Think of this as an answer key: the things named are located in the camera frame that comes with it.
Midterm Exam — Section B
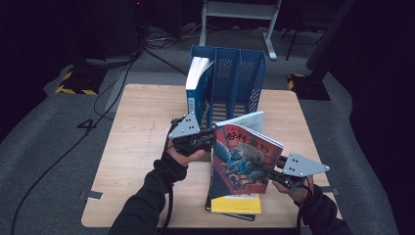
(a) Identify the black slanted pole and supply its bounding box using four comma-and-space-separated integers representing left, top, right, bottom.
305, 0, 356, 82

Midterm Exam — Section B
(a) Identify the red book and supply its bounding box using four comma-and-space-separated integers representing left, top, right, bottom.
208, 111, 284, 200

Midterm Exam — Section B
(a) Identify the blue plastic file rack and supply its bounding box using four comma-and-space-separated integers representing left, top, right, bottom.
185, 44, 267, 155

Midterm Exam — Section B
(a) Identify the tangle of cables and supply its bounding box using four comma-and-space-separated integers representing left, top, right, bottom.
143, 27, 184, 50

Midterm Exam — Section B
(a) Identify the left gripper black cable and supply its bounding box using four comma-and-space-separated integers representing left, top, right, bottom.
159, 130, 174, 235

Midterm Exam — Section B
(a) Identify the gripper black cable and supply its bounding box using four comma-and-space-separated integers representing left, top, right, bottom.
159, 130, 174, 235
294, 182, 315, 235

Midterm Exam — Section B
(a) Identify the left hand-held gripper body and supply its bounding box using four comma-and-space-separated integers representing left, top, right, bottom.
167, 112, 206, 157

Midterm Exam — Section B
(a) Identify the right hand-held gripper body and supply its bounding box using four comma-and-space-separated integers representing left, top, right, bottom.
277, 151, 331, 191

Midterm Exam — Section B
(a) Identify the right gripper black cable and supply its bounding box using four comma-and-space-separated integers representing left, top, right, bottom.
294, 182, 315, 235

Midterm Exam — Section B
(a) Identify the yellow book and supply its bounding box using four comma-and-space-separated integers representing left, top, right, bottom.
209, 194, 263, 215

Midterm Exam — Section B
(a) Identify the white metal table frame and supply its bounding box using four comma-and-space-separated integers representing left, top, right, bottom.
199, 0, 283, 62

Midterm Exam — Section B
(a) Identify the dark tripod stand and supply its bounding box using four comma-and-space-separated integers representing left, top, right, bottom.
285, 27, 324, 62

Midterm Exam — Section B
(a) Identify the person's left hand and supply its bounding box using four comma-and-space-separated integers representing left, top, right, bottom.
165, 138, 208, 167

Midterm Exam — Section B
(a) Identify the person's right hand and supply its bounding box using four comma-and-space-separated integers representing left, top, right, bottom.
271, 174, 315, 205

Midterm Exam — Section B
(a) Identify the long black floor cable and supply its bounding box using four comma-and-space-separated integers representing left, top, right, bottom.
9, 52, 142, 235

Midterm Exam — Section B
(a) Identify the blue book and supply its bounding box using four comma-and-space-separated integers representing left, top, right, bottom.
185, 56, 215, 131

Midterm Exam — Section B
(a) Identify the thin black floor cable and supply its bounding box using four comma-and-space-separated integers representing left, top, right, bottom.
142, 46, 191, 78

